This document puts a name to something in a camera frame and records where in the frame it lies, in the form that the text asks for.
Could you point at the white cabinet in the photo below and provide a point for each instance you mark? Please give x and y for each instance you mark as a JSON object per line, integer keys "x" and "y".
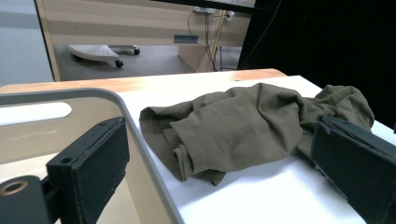
{"x": 18, "y": 46}

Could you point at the white power strip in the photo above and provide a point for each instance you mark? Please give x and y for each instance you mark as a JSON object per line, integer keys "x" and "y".
{"x": 229, "y": 15}

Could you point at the white chair base with casters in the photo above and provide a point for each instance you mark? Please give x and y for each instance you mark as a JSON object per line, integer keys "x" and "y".
{"x": 93, "y": 52}

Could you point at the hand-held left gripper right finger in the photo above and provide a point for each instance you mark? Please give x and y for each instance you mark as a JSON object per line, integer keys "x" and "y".
{"x": 358, "y": 168}

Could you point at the grey desk label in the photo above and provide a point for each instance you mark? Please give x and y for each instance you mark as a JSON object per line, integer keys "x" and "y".
{"x": 186, "y": 38}

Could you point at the black curtain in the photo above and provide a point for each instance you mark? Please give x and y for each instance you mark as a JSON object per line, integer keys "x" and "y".
{"x": 327, "y": 46}

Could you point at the olive green garment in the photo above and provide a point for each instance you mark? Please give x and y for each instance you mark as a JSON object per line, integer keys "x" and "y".
{"x": 243, "y": 124}

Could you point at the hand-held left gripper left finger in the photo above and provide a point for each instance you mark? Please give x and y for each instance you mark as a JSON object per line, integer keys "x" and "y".
{"x": 93, "y": 161}

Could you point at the light wooden desk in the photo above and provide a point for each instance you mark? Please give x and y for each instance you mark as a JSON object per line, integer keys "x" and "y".
{"x": 124, "y": 25}

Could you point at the white board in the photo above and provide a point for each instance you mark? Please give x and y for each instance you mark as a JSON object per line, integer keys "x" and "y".
{"x": 264, "y": 199}

